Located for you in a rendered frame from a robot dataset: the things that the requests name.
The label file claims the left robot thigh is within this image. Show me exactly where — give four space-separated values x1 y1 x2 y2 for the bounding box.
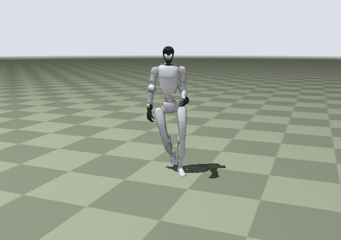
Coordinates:
176 104 187 144

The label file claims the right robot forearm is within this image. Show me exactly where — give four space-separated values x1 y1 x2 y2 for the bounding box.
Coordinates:
147 91 154 108

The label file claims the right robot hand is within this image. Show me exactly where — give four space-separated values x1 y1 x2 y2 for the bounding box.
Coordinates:
147 104 155 122

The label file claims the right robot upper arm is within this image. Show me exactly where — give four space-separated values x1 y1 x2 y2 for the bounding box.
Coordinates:
148 67 159 92

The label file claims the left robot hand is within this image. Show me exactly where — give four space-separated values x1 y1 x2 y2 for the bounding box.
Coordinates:
179 96 189 107

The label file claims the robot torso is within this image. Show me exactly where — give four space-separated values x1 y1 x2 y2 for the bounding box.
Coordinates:
158 63 179 113

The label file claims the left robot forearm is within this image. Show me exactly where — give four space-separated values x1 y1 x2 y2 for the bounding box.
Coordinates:
180 87 187 101

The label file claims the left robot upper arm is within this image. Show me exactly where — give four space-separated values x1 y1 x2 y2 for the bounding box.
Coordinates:
178 66 186 91

